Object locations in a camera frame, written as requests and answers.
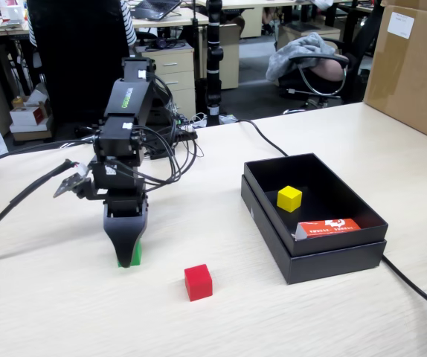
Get black cardboard box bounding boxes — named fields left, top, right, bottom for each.
left=243, top=152, right=390, bottom=258

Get black headphones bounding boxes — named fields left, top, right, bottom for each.
left=144, top=36, right=187, bottom=52

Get beige office desk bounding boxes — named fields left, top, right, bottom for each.
left=0, top=6, right=211, bottom=38

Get yellow cube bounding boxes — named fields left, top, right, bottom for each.
left=277, top=185, right=304, bottom=213

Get person in striped shirt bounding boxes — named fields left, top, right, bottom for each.
left=27, top=0, right=138, bottom=48

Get black laptop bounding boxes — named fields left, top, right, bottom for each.
left=133, top=0, right=183, bottom=22

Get white paper label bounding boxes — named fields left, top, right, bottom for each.
left=387, top=11, right=415, bottom=40

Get white power strip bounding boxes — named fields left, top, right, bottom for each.
left=194, top=114, right=239, bottom=127

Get black office chair with armrest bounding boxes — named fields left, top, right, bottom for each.
left=276, top=0, right=385, bottom=115

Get red cube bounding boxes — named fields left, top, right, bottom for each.
left=184, top=263, right=214, bottom=302

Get camera circuit board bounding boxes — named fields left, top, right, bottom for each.
left=52, top=173, right=89, bottom=199

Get black open box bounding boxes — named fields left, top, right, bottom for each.
left=240, top=174, right=388, bottom=286

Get orange white printed carton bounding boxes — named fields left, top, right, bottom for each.
left=291, top=218, right=362, bottom=242

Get office chair with grey cloth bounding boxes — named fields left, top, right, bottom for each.
left=265, top=32, right=350, bottom=83

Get small brown cardboard box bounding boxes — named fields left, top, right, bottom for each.
left=9, top=115, right=55, bottom=143

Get black office chair back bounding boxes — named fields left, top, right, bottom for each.
left=27, top=0, right=132, bottom=123

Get white red small box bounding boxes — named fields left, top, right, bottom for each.
left=10, top=105, right=52, bottom=127

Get beige drawer cabinet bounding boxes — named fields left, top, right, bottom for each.
left=135, top=40, right=196, bottom=120

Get large brown cardboard box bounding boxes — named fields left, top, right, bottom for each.
left=363, top=0, right=427, bottom=148

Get green cube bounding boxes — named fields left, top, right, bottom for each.
left=117, top=240, right=143, bottom=268

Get beige plain cabinet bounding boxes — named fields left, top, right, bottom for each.
left=198, top=22, right=241, bottom=90

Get thick black camera cable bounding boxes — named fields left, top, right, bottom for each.
left=0, top=139, right=88, bottom=245

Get black power cable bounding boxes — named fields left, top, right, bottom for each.
left=235, top=118, right=427, bottom=357

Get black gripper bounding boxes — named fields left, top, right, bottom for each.
left=89, top=158, right=150, bottom=269

